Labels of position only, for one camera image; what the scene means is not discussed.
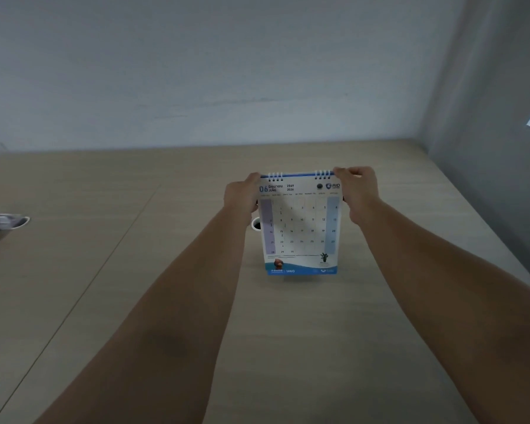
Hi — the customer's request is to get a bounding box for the white spiral desk calendar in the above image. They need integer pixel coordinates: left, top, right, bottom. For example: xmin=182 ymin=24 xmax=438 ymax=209
xmin=257 ymin=170 xmax=342 ymax=276

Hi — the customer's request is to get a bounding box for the person's right hand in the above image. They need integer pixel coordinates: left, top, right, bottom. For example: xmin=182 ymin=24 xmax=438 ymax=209
xmin=333 ymin=167 xmax=379 ymax=225

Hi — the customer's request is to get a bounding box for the person's left hand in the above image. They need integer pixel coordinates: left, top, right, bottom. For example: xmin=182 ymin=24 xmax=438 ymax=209
xmin=223 ymin=173 xmax=262 ymax=213

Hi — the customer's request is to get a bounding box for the person's right forearm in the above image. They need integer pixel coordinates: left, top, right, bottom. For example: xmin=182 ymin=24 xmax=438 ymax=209
xmin=347 ymin=199 xmax=530 ymax=424

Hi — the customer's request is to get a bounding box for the person's left forearm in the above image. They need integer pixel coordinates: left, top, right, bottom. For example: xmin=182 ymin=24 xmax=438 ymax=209
xmin=34 ymin=203 xmax=253 ymax=424

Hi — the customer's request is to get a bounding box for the grey white cloth item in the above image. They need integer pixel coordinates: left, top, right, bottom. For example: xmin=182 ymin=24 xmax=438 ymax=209
xmin=0 ymin=213 xmax=31 ymax=243

